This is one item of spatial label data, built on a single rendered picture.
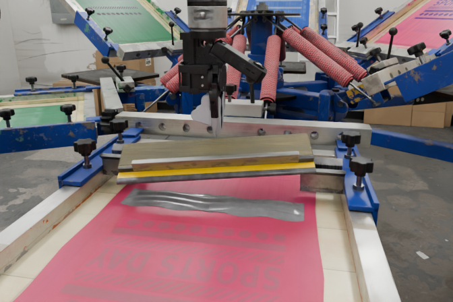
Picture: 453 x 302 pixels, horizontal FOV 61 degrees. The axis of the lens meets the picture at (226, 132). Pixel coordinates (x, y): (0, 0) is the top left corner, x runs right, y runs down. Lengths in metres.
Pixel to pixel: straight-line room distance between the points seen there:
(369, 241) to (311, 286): 0.12
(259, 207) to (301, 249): 0.14
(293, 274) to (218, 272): 0.11
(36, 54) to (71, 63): 0.54
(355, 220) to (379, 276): 0.14
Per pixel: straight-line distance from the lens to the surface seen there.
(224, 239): 0.67
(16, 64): 6.30
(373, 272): 0.58
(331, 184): 0.79
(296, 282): 0.59
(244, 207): 0.76
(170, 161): 0.74
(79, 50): 5.72
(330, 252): 0.66
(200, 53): 0.75
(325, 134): 1.01
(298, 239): 0.68
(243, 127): 1.01
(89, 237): 0.71
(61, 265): 0.66
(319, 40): 1.51
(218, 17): 0.73
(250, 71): 0.73
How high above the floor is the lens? 1.32
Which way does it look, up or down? 18 degrees down
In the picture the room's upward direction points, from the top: straight up
